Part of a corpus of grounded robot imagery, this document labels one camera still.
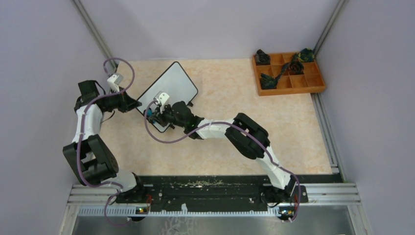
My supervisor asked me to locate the dark rolled cloth centre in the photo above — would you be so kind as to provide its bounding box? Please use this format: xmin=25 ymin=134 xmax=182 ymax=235
xmin=289 ymin=61 xmax=304 ymax=75

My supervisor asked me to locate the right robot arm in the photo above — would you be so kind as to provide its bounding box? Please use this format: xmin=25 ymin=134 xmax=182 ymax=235
xmin=144 ymin=101 xmax=302 ymax=204

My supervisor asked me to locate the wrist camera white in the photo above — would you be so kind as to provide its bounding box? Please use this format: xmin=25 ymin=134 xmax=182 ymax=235
xmin=154 ymin=91 xmax=170 ymax=113
xmin=107 ymin=73 xmax=123 ymax=93

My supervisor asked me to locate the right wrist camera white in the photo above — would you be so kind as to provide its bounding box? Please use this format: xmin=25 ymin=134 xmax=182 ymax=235
xmin=154 ymin=91 xmax=170 ymax=113

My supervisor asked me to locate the white whiteboard black frame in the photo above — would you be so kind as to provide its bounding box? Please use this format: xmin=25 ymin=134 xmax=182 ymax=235
xmin=137 ymin=61 xmax=198 ymax=133

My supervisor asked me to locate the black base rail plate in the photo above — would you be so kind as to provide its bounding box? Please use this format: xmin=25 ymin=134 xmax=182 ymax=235
xmin=115 ymin=173 xmax=345 ymax=215

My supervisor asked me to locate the white cable duct strip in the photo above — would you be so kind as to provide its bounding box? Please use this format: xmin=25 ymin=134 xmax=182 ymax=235
xmin=78 ymin=204 xmax=295 ymax=218

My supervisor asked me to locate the dark cloth strip lower left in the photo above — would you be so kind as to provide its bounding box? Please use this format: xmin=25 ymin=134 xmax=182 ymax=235
xmin=260 ymin=63 xmax=290 ymax=90

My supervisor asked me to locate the purple cable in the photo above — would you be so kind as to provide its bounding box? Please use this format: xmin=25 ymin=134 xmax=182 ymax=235
xmin=76 ymin=57 xmax=135 ymax=227
xmin=143 ymin=99 xmax=302 ymax=223

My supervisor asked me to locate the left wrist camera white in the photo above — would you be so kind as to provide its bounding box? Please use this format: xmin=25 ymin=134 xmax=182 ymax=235
xmin=107 ymin=73 xmax=123 ymax=93

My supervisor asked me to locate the aluminium frame post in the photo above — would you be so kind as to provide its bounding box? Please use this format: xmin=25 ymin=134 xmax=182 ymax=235
xmin=313 ymin=0 xmax=349 ymax=56
xmin=70 ymin=0 xmax=113 ymax=59

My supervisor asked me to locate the dark crumpled cloth top left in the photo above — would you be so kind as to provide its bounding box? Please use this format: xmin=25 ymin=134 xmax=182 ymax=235
xmin=254 ymin=49 xmax=271 ymax=66

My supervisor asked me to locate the aluminium frame post right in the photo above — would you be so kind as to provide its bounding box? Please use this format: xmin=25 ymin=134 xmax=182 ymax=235
xmin=313 ymin=0 xmax=349 ymax=56

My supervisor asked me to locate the aluminium frame post left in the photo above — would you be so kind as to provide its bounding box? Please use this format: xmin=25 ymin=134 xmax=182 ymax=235
xmin=70 ymin=0 xmax=113 ymax=59

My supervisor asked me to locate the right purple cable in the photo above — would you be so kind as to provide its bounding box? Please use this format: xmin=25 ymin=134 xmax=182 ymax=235
xmin=143 ymin=99 xmax=302 ymax=223

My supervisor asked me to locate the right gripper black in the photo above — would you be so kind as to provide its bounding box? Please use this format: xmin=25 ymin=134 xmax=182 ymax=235
xmin=151 ymin=102 xmax=186 ymax=128

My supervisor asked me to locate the dark cloth top right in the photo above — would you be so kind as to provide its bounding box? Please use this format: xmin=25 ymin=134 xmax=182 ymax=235
xmin=298 ymin=48 xmax=315 ymax=63

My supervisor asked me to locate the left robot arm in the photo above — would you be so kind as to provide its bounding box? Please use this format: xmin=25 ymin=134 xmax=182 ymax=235
xmin=63 ymin=80 xmax=147 ymax=203

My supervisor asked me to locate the blue black whiteboard eraser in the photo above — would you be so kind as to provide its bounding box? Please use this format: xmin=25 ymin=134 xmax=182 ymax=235
xmin=146 ymin=109 xmax=153 ymax=118

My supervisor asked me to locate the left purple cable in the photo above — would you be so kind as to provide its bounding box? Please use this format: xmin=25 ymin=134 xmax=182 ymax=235
xmin=76 ymin=57 xmax=135 ymax=227

